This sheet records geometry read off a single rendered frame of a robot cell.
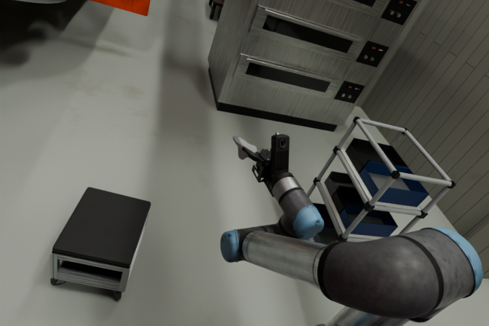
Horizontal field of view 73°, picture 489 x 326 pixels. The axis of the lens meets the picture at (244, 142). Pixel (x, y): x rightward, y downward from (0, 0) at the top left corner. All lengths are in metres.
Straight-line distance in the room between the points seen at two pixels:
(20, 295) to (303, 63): 2.79
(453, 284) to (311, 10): 2.81
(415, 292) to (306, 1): 2.81
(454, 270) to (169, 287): 1.64
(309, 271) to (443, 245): 0.21
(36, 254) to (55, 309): 0.33
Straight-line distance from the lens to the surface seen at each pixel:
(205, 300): 2.04
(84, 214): 1.82
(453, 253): 0.62
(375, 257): 0.54
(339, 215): 2.17
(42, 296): 2.00
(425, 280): 0.55
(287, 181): 0.86
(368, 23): 3.49
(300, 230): 0.81
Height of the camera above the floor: 1.77
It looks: 34 degrees down
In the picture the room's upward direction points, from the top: 23 degrees clockwise
